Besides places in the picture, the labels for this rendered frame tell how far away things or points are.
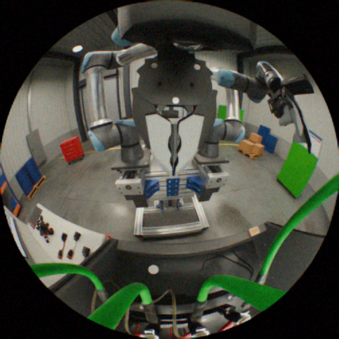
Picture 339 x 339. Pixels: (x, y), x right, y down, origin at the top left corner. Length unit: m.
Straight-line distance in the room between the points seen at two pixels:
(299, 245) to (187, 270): 0.45
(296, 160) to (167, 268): 3.34
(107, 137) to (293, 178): 3.61
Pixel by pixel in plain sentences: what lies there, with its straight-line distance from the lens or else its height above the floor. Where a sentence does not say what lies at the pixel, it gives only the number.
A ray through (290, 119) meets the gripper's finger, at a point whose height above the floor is 1.35.
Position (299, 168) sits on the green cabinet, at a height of 0.75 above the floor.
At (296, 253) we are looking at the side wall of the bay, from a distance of 0.53.
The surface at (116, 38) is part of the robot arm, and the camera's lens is 0.30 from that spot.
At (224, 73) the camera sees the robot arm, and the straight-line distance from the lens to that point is 0.42.
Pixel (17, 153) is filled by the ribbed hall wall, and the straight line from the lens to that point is 6.58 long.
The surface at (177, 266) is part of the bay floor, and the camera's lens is 0.48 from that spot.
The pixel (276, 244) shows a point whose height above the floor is 1.22.
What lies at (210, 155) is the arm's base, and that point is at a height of 1.06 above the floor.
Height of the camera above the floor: 1.31
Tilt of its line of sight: 35 degrees down
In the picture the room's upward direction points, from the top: straight up
